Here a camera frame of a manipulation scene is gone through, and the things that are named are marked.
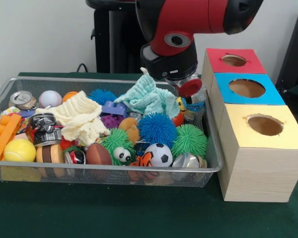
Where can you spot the red robot arm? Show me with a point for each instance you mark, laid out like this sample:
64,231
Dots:
188,25

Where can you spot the yellow smiley ball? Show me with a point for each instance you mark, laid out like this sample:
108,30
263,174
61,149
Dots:
181,105

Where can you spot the orange toy brick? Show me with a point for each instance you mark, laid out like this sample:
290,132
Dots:
5,134

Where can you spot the mint green cloth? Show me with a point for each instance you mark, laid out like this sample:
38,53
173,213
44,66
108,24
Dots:
149,99

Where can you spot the small soccer ball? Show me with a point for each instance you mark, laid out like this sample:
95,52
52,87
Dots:
159,154

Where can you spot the large blue spiky ball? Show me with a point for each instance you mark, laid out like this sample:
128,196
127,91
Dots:
158,129

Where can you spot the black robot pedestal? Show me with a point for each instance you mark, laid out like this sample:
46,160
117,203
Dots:
119,44

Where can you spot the wooden box with three holes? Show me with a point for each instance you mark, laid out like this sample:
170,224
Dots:
258,173

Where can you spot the small blue spiky ball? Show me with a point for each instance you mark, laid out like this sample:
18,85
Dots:
102,96

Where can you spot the yellow tennis ball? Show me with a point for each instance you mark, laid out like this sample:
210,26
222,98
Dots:
20,150

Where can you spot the green spiky ball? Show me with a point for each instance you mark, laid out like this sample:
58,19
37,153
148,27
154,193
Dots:
189,140

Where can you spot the crushed clear plastic bottle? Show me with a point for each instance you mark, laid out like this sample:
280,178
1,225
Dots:
195,106

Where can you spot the cream knitted cloth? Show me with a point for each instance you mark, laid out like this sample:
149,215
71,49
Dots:
79,116

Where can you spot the white baseball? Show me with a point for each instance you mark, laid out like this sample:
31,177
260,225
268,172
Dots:
50,98

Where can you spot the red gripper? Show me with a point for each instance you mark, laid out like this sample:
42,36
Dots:
190,88

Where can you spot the green furry googly-eyed toy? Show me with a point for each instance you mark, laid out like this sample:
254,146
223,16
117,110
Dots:
116,141

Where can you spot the clear mesh bin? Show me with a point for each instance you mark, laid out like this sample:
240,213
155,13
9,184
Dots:
114,179

